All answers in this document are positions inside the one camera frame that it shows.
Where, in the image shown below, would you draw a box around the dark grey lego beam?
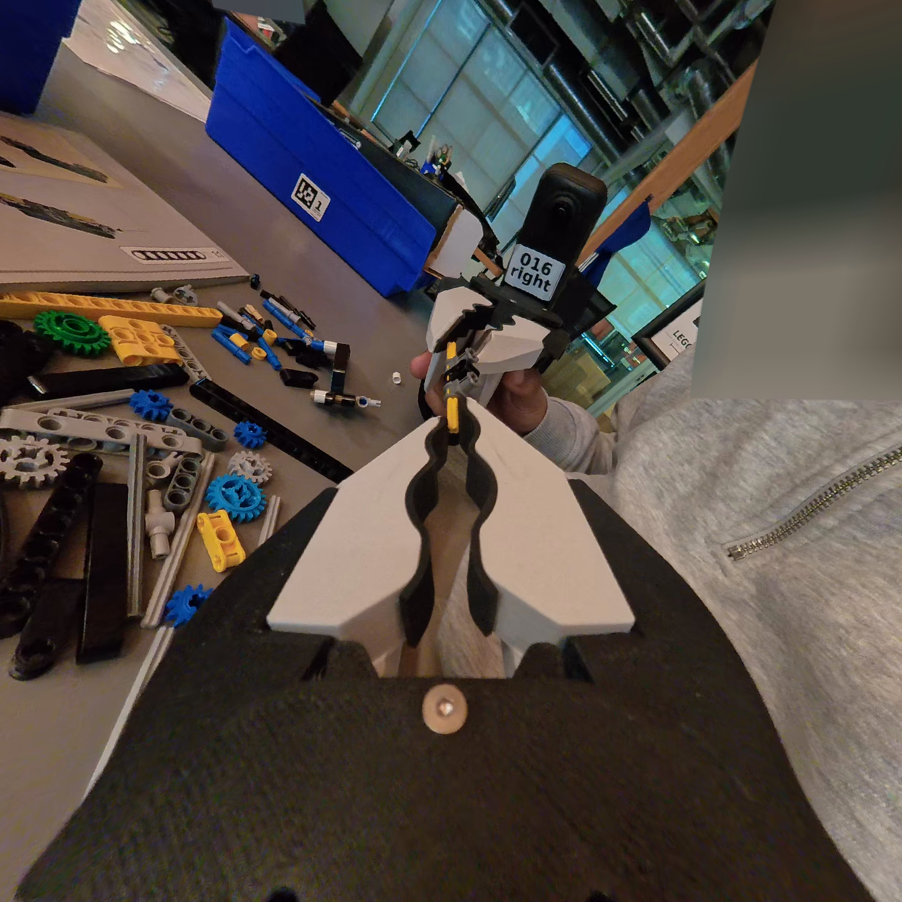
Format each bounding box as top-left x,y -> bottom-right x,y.
165,407 -> 230,452

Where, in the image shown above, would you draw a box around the pile of small lego pins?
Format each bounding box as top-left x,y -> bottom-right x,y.
211,271 -> 353,371

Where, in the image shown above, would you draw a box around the long grey lego axle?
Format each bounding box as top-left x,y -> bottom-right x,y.
141,451 -> 217,630
0,389 -> 135,417

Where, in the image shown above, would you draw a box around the yellow lego frame plate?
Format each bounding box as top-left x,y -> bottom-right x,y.
99,315 -> 186,367

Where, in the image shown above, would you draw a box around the brown cardboard box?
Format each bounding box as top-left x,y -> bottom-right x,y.
543,349 -> 613,418

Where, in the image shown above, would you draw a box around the long yellow lego beam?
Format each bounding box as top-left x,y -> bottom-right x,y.
0,290 -> 223,328

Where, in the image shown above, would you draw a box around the green lego gear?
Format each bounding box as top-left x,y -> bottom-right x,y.
33,310 -> 112,357

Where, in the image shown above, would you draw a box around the large grey lego gear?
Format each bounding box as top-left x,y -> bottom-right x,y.
0,435 -> 70,490

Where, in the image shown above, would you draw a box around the long black lego beam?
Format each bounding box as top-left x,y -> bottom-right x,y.
189,378 -> 355,484

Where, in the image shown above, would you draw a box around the thin grey lego liftarm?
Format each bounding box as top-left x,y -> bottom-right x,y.
158,324 -> 212,381

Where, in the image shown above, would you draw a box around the metal ceiling ducts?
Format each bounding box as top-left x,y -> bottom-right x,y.
493,0 -> 776,163

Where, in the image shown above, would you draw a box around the person's right hand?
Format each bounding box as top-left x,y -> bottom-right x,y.
486,366 -> 552,439

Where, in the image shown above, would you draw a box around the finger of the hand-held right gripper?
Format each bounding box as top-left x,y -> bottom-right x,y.
427,283 -> 498,355
461,310 -> 561,373

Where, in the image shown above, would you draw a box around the black lego connector with pins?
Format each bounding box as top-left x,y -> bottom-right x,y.
310,342 -> 381,411

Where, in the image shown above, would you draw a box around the small yellow grey lego assembly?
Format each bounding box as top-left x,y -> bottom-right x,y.
443,340 -> 489,432

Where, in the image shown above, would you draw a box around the light grey lego connector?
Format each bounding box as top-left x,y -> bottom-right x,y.
144,490 -> 176,561

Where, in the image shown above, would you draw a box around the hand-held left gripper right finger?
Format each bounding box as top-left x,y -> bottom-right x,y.
461,400 -> 637,677

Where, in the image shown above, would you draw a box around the short grey lego beam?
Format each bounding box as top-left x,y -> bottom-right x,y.
163,454 -> 205,512

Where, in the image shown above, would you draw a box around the yellow lego connector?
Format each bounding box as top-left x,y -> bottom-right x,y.
196,509 -> 246,573

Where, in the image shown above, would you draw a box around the person's right forearm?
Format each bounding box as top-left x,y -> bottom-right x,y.
525,397 -> 621,474

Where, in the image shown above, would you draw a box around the large glass window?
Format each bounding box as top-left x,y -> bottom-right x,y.
366,0 -> 706,367

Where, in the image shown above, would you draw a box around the dark grey lego axle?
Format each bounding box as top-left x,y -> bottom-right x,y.
127,433 -> 148,620

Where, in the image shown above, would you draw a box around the medium blue lego gear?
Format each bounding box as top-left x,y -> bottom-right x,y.
206,474 -> 267,524

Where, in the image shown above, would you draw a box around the black lego tyre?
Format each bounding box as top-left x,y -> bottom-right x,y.
0,320 -> 54,403

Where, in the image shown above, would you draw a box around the lego instruction booklet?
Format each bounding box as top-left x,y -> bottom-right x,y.
0,113 -> 251,293

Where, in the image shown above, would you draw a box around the black lego beam with holes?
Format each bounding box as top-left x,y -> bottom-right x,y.
10,578 -> 87,682
0,452 -> 104,638

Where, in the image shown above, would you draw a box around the person's grey sweatshirt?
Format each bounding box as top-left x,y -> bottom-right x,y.
606,349 -> 902,902

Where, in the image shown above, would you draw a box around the white sign board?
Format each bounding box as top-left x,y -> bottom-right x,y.
648,299 -> 706,369

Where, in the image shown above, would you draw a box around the long light grey lego beam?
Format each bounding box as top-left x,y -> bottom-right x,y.
0,407 -> 205,458

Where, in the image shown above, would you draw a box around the blue plastic storage bin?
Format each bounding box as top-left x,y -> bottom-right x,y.
204,17 -> 438,300
0,0 -> 82,117

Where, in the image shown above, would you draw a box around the white printed sheet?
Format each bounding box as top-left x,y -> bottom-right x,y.
70,0 -> 212,121

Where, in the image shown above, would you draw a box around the wooden beam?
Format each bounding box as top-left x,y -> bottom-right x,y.
588,60 -> 761,262

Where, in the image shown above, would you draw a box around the flat black lego bar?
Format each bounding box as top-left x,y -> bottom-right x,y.
28,364 -> 191,399
76,482 -> 131,665

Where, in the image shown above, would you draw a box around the white cardboard box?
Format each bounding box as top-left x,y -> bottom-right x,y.
423,203 -> 498,283

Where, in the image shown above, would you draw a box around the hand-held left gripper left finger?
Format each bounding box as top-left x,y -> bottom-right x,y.
266,417 -> 452,677

